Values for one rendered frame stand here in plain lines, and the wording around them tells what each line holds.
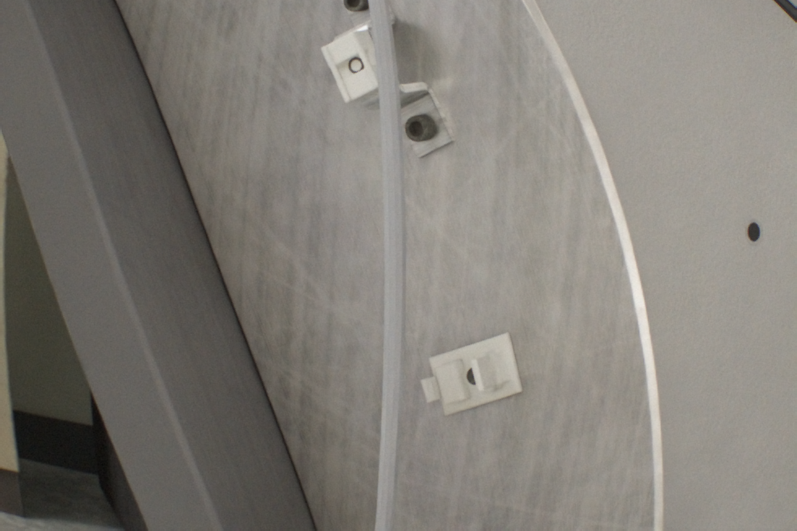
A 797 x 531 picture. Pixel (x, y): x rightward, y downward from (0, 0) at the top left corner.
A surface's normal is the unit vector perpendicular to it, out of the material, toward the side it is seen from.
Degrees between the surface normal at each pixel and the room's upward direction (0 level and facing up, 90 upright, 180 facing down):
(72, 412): 90
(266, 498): 70
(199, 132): 90
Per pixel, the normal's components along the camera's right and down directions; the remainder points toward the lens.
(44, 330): 0.18, 0.17
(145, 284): 0.80, -0.36
